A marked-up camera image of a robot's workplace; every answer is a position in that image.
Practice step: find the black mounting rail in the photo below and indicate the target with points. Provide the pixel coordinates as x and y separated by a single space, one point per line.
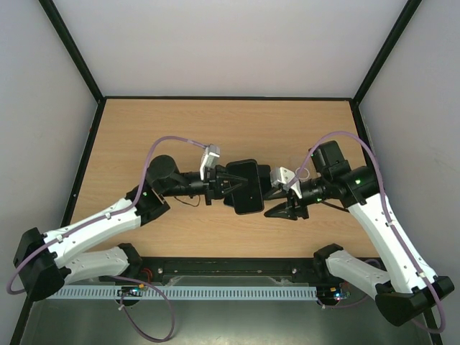
297 270

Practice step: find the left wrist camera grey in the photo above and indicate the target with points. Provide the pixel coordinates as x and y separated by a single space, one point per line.
209 159

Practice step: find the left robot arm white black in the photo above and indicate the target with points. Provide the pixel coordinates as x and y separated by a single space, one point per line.
46 262

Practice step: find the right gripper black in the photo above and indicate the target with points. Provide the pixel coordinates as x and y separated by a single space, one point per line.
296 200

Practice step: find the black smartphone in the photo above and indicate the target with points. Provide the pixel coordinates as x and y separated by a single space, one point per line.
264 180

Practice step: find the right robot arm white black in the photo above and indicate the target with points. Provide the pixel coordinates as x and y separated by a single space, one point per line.
406 286

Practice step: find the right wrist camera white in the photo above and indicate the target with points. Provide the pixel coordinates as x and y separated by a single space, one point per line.
283 178

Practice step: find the black phone case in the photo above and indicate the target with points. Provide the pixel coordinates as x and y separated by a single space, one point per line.
247 198

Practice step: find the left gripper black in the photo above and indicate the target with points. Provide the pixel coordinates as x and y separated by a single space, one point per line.
213 183

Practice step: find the light blue slotted cable duct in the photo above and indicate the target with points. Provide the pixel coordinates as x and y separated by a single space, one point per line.
106 292

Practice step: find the clear phone case with ring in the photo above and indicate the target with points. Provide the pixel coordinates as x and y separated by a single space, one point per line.
308 172

